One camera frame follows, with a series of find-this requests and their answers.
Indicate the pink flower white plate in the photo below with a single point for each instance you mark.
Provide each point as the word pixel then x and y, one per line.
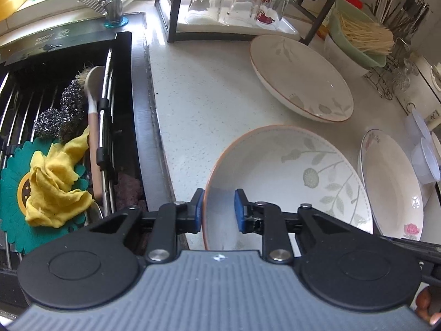
pixel 391 185

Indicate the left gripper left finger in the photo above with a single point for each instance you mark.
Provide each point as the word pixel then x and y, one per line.
pixel 170 221

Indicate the person's right hand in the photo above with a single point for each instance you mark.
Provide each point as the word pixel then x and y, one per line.
pixel 428 304

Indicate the steel wool scrubber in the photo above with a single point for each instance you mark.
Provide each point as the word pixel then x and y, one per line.
pixel 66 122

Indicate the white electric cooking pot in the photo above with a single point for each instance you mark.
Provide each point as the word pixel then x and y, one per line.
pixel 419 91

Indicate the green colander basket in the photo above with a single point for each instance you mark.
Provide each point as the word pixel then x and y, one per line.
pixel 364 59

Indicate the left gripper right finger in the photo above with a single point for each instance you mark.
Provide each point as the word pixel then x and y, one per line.
pixel 265 219

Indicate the green flower mat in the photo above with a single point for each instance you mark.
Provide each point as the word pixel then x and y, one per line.
pixel 15 190

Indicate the left upside-down glass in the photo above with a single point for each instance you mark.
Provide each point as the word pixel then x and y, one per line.
pixel 204 12

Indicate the yellow cleaning cloth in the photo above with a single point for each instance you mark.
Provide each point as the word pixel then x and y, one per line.
pixel 53 201

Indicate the bundle of dry noodles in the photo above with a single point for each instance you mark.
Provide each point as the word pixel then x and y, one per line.
pixel 368 37

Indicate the wire glass holder rack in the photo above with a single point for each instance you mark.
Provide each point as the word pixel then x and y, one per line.
pixel 395 76

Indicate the upside-down glass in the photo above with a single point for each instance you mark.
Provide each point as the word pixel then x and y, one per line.
pixel 270 13
pixel 204 12
pixel 242 13

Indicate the middle upside-down glass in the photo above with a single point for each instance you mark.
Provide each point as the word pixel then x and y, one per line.
pixel 242 13

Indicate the black sink drain rack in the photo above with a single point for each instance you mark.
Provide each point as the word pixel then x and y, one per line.
pixel 29 88

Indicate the white drip tray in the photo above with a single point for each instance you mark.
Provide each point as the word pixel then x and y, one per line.
pixel 222 31

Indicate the large leaf pattern plate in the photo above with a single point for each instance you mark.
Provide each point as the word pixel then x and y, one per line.
pixel 301 79

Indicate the right upside-down glass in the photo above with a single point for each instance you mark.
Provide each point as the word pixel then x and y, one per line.
pixel 270 13

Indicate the white plastic bowl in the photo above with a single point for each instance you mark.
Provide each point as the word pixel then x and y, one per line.
pixel 425 163
pixel 416 127

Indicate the chopstick holder with chopsticks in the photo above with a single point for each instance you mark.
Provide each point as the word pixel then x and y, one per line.
pixel 402 17

